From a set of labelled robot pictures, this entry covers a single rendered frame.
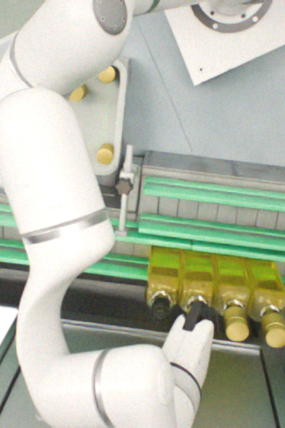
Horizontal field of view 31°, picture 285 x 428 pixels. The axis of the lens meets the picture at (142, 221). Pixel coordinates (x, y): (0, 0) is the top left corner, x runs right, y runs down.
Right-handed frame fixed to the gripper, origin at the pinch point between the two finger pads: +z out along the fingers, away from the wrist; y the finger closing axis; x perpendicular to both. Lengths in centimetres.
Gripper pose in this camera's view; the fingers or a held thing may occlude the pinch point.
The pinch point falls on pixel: (199, 325)
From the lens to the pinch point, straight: 77.6
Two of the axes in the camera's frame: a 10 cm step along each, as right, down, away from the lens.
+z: 3.3, -3.3, 8.9
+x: -9.4, -2.0, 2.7
